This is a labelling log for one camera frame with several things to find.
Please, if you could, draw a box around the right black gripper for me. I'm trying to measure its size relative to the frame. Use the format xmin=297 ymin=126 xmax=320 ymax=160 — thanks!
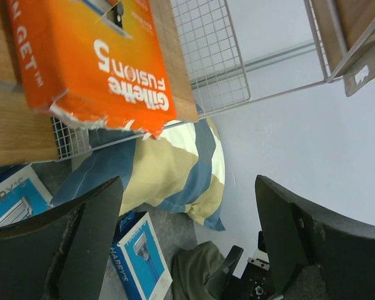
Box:
xmin=204 ymin=231 xmax=275 ymax=300

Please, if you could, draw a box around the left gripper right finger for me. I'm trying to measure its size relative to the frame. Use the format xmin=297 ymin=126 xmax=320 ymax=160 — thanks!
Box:
xmin=255 ymin=175 xmax=375 ymax=299

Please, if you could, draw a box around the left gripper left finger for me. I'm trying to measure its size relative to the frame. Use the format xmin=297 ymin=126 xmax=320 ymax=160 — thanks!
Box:
xmin=0 ymin=177 xmax=123 ymax=299

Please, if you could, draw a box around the blue razor box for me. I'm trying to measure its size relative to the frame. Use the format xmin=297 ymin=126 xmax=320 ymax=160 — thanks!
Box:
xmin=110 ymin=211 xmax=173 ymax=300
xmin=0 ymin=164 xmax=53 ymax=227

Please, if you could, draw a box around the orange Gillette Fusion box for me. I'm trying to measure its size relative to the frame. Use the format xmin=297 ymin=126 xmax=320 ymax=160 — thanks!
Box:
xmin=7 ymin=1 xmax=177 ymax=136

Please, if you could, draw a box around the middle wooden shelf board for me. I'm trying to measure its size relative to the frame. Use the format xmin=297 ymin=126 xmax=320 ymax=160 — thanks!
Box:
xmin=0 ymin=0 xmax=199 ymax=166

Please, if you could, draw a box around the wooden shelf board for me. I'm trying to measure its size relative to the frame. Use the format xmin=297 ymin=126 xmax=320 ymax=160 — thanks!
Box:
xmin=0 ymin=0 xmax=199 ymax=166
xmin=335 ymin=0 xmax=375 ymax=49

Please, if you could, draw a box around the top wooden shelf board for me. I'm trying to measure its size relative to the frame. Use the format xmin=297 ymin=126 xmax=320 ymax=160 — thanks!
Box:
xmin=335 ymin=0 xmax=375 ymax=49

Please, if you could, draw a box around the olive green cloth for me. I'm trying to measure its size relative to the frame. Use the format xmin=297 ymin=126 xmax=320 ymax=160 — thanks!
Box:
xmin=171 ymin=241 xmax=226 ymax=299

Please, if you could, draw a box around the blue beige checkered pillow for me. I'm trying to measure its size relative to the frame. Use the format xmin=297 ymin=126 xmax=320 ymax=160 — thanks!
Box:
xmin=52 ymin=118 xmax=226 ymax=231

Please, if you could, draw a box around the white wire shelf unit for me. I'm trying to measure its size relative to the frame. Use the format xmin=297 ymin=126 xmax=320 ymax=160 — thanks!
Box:
xmin=49 ymin=0 xmax=375 ymax=162

